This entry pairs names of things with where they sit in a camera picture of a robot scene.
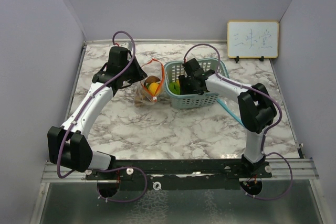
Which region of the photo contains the teal plastic basket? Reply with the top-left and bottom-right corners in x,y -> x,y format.
164,58 -> 229,109

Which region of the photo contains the brown round toy fruit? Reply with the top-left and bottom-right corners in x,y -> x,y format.
144,76 -> 161,84

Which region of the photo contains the orange mango toy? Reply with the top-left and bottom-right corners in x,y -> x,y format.
148,83 -> 161,96

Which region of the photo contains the orange zip clear bag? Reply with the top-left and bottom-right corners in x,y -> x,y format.
134,59 -> 165,107

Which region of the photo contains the blue zip clear bag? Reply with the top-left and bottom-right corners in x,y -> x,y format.
217,99 -> 244,126

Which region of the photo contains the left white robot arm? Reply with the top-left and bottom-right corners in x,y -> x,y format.
47,46 -> 147,179

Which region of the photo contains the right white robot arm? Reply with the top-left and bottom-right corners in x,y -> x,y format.
179,58 -> 277,177

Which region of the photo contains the green leafy toy vegetable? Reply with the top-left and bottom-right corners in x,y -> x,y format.
169,82 -> 181,95

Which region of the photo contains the small whiteboard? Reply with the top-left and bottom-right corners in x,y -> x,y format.
227,20 -> 279,60

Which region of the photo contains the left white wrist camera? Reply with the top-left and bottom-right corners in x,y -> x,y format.
113,41 -> 133,50

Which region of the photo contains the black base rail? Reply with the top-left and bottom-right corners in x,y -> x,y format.
86,159 -> 271,191

